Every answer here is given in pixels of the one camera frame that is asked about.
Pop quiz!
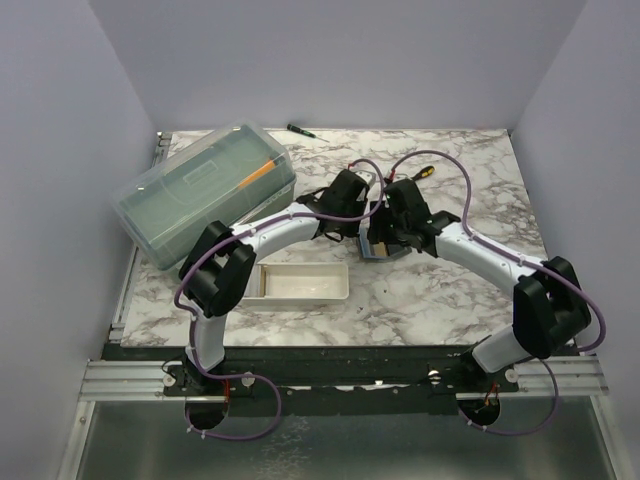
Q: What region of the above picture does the translucent green plastic toolbox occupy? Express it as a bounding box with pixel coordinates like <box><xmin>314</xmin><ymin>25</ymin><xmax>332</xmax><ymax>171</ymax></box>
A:
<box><xmin>112</xmin><ymin>121</ymin><xmax>296</xmax><ymax>271</ymax></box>

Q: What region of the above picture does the black front mounting rail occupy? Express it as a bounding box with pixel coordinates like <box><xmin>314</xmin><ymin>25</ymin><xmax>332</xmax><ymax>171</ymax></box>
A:
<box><xmin>102</xmin><ymin>343</ymin><xmax>526</xmax><ymax>416</ymax></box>

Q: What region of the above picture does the orange pencil in toolbox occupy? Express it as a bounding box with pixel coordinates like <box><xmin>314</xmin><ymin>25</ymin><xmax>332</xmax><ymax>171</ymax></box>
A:
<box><xmin>238</xmin><ymin>159</ymin><xmax>276</xmax><ymax>188</ymax></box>

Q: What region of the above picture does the small green black screwdriver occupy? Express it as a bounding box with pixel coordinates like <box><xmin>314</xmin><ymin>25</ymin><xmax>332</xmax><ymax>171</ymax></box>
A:
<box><xmin>286</xmin><ymin>123</ymin><xmax>328</xmax><ymax>143</ymax></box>

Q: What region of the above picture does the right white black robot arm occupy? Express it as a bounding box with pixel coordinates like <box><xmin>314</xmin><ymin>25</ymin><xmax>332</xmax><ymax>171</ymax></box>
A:
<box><xmin>368</xmin><ymin>179</ymin><xmax>591</xmax><ymax>392</ymax></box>

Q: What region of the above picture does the gold tan credit card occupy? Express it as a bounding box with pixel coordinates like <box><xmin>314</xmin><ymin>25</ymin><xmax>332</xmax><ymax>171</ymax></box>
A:
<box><xmin>370</xmin><ymin>243</ymin><xmax>390</xmax><ymax>258</ymax></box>

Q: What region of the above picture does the white rectangular tray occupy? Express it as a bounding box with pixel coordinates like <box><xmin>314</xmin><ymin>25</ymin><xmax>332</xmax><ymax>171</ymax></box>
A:
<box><xmin>241</xmin><ymin>262</ymin><xmax>350</xmax><ymax>307</ymax></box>

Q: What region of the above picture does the yellow black handle screwdriver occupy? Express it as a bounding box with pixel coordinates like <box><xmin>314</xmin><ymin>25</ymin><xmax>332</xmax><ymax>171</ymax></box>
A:
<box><xmin>410</xmin><ymin>165</ymin><xmax>435</xmax><ymax>182</ymax></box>

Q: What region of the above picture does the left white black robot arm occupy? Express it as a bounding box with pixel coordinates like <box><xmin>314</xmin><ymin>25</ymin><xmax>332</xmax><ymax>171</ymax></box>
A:
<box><xmin>174</xmin><ymin>169</ymin><xmax>384</xmax><ymax>395</ymax></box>

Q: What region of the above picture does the grey card holder wallet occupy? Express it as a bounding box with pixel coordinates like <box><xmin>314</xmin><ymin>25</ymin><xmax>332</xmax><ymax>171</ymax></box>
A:
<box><xmin>357</xmin><ymin>229</ymin><xmax>411</xmax><ymax>262</ymax></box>

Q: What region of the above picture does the grey cards stack in tray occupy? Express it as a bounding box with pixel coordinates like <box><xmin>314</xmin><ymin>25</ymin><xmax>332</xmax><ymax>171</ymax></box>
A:
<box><xmin>246</xmin><ymin>265</ymin><xmax>266</xmax><ymax>298</ymax></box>

